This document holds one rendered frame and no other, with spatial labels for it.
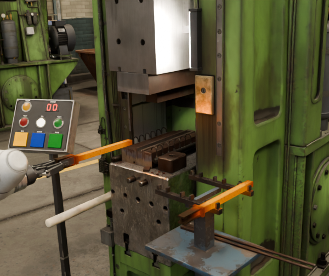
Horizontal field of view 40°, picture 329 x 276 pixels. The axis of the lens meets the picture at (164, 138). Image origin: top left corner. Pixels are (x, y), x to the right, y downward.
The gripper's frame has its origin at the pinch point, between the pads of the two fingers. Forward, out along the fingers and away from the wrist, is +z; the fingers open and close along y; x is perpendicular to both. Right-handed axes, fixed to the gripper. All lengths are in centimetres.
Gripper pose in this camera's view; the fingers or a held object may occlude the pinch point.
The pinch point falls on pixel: (65, 161)
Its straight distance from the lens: 189.1
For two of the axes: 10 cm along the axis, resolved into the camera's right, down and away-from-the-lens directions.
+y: 7.7, 1.5, -6.2
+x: -0.4, -9.6, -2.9
